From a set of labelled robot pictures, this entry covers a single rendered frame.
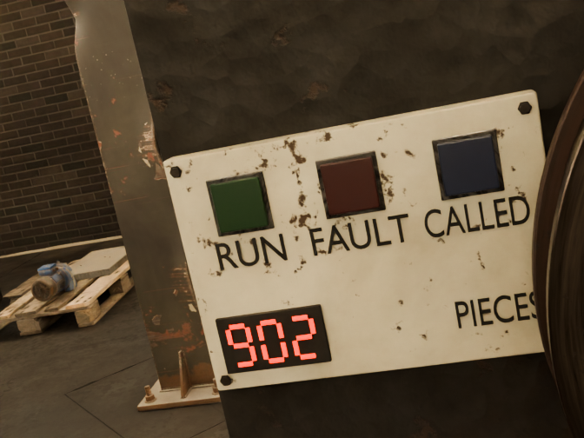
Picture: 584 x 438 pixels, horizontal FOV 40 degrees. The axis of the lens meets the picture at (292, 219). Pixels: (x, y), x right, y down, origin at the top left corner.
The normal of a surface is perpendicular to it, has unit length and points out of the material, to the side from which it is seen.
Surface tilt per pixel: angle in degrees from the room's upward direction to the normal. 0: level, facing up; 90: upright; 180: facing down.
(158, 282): 90
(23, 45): 90
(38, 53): 90
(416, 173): 90
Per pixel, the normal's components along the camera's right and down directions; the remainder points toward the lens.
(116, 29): -0.18, 0.24
